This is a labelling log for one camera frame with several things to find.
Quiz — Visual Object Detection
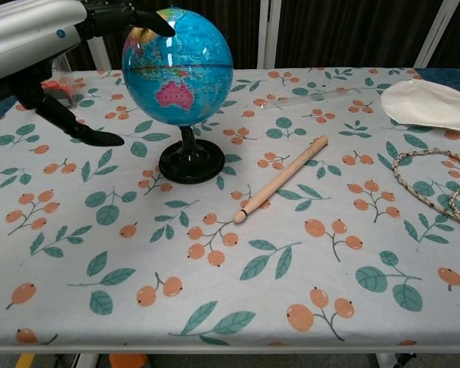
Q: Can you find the white table frame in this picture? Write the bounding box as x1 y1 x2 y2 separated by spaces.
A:
0 342 460 368

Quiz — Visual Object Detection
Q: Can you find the blue globe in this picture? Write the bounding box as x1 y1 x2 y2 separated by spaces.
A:
121 6 234 184

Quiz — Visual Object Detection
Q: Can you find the orange object under table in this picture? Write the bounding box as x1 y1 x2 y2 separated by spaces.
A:
109 353 149 368

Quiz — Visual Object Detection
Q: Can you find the white fabric cap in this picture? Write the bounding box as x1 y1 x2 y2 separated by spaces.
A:
379 79 460 133

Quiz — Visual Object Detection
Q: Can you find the clear plastic ruler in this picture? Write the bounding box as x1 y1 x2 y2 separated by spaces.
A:
262 87 363 110

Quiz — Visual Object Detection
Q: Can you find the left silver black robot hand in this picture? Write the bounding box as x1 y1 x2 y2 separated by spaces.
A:
0 0 176 148

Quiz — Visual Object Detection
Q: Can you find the clear box with red items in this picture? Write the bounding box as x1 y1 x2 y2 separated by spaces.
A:
41 53 86 110

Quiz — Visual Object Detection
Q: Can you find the wooden drumstick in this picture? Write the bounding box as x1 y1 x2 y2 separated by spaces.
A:
232 135 329 225

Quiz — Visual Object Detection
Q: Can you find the floral printed tablecloth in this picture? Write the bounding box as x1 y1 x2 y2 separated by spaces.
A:
0 67 460 348

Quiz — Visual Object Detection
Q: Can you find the white partition frame post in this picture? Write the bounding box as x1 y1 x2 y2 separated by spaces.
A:
87 36 113 71
257 0 281 70
412 0 460 69

